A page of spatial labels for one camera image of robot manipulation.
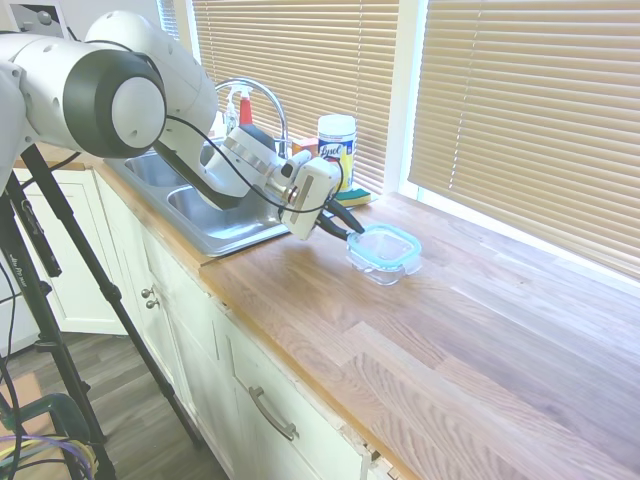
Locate yellow cable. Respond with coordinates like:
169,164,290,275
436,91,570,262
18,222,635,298
0,437,96,471

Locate purple cable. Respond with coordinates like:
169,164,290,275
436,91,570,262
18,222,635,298
0,434,94,480

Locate clear lid with teal rim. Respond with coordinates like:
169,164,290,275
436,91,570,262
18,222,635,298
346,223,423,275

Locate tan platform board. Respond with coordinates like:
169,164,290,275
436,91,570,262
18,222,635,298
0,372,56,451

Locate Lysol wipes canister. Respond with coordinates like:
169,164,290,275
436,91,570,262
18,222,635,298
317,113,359,194

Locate red spray bottle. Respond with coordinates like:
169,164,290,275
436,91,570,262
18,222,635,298
227,82,256,129

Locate clear soap bottle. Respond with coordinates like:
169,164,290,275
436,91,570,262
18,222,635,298
222,94,241,134

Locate tan window blinds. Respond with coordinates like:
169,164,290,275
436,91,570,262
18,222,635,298
192,0,401,194
407,0,640,281

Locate white corner cabinet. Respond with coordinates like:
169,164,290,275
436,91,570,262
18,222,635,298
0,167,126,336

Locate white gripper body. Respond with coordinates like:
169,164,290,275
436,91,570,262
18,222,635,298
279,158,346,242

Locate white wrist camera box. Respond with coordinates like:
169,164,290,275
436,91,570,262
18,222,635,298
279,148,315,180

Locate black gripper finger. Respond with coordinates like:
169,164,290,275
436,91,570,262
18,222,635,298
328,198,366,237
317,215,352,239

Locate stainless steel double sink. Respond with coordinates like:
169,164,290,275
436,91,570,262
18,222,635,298
102,144,296,258

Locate black camera tripod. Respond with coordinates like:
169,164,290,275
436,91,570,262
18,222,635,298
0,144,204,480

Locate metal drawer handle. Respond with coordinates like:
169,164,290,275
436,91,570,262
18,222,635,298
248,386,300,442

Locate green clamp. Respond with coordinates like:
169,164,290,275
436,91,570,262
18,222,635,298
14,392,91,451

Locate white lower kitchen cabinets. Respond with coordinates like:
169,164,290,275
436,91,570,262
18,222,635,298
92,164,416,480

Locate chrome arched faucet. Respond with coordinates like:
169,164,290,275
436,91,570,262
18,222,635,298
214,76,294,160

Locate clear glass food container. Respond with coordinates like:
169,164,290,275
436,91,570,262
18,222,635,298
349,249,419,287

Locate green and yellow sponge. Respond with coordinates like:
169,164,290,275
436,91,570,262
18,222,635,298
333,187,374,209

